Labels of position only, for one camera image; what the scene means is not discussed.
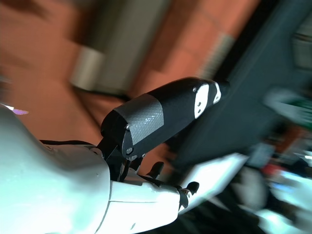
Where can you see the left robot hand taped thumb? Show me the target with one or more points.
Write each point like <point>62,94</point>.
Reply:
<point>61,190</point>

